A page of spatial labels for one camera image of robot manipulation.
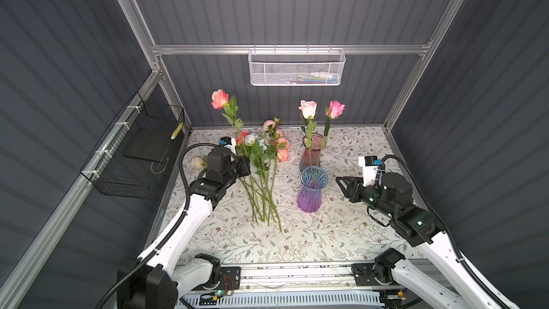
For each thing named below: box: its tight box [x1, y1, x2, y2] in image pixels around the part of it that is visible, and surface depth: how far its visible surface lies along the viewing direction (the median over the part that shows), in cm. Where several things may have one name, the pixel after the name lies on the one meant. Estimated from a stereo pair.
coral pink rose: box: [210, 89, 244, 136], surface depth 82 cm
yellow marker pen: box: [170, 122, 184, 141], surface depth 83 cm
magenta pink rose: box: [321, 100, 346, 150], surface depth 70 cm
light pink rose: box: [298, 100, 318, 184], surface depth 70 cm
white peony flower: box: [244, 133, 269, 222], surface depth 104 cm
